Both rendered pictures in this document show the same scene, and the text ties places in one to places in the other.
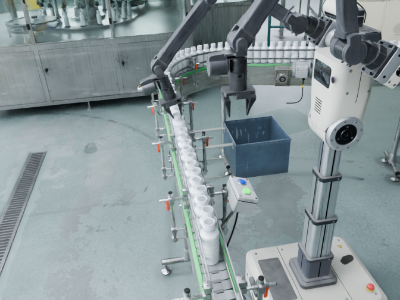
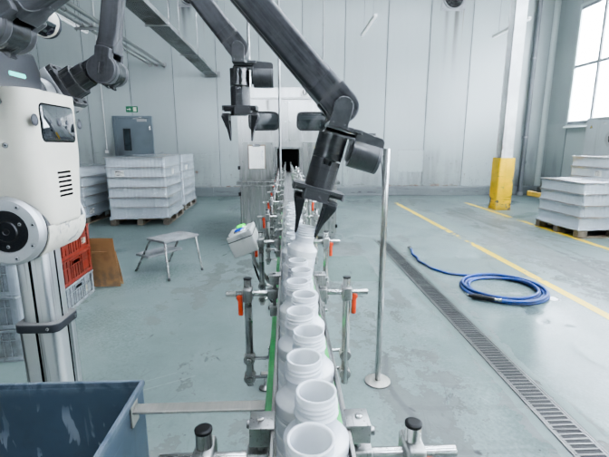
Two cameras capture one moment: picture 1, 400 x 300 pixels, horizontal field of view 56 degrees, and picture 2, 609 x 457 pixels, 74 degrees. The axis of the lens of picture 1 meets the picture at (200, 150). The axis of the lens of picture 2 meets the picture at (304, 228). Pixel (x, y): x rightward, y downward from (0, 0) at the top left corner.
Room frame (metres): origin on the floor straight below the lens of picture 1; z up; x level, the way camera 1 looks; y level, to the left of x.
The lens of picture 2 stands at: (2.38, 0.17, 1.38)
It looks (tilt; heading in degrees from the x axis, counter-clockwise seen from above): 12 degrees down; 186
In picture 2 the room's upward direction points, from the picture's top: straight up
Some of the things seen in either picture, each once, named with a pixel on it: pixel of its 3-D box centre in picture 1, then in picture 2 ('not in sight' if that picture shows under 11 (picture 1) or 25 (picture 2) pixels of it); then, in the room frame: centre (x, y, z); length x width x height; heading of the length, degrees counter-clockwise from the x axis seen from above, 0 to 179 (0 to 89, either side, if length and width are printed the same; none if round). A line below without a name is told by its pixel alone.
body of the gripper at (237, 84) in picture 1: (238, 83); (240, 100); (1.17, -0.14, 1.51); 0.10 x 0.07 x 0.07; 98
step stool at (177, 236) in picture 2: not in sight; (168, 252); (-1.75, -1.76, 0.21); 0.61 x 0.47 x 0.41; 61
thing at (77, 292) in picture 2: not in sight; (56, 291); (-0.74, -2.33, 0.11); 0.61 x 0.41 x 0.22; 11
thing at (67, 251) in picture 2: not in sight; (50, 242); (-0.74, -2.33, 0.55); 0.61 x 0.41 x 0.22; 11
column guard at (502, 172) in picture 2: not in sight; (501, 183); (-6.69, 3.53, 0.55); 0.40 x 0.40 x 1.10; 8
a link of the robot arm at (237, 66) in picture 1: (236, 65); (241, 77); (1.17, -0.13, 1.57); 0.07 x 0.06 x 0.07; 99
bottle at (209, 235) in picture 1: (209, 241); not in sight; (0.89, -0.02, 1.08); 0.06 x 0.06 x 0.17
